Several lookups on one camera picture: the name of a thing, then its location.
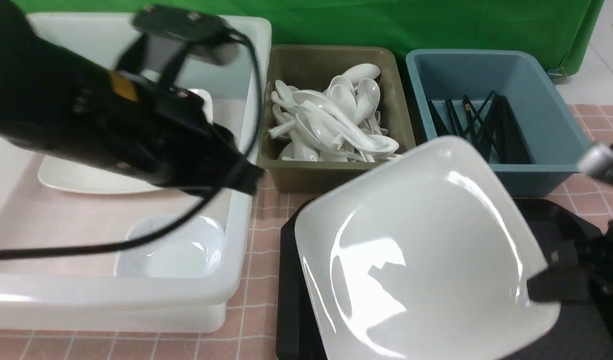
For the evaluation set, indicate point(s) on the white square plate in tub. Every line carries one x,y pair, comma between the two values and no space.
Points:
67,176

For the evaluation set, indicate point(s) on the white rectangular rice plate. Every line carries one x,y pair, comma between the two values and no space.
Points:
425,257

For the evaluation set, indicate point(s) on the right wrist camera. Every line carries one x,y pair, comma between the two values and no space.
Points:
597,163

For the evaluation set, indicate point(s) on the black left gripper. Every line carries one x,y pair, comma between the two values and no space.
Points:
130,127

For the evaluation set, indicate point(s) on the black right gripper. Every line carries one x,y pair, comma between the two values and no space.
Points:
566,278

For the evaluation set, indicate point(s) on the black serving tray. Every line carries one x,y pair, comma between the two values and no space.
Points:
582,332

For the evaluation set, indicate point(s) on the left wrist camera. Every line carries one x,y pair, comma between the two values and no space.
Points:
208,36

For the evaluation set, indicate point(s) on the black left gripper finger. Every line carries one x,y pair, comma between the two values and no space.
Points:
212,174

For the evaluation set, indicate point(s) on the black chopsticks pile in bin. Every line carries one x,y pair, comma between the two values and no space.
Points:
491,126

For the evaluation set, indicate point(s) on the white spoon upper back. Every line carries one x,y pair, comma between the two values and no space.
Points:
362,71

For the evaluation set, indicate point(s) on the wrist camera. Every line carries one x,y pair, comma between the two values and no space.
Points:
597,163
208,36

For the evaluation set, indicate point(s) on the small white bowl in tub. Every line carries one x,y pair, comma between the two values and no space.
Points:
193,251

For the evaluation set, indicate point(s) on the top white ceramic spoon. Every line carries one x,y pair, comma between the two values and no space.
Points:
371,144

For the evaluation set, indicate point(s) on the large white plastic tub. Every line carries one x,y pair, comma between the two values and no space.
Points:
83,293

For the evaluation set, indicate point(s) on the blue plastic bin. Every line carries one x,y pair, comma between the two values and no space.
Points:
553,138

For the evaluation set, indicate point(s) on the green cloth backdrop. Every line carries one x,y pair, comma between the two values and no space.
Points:
548,30

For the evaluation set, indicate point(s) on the olive green plastic bin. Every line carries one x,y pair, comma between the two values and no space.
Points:
301,150

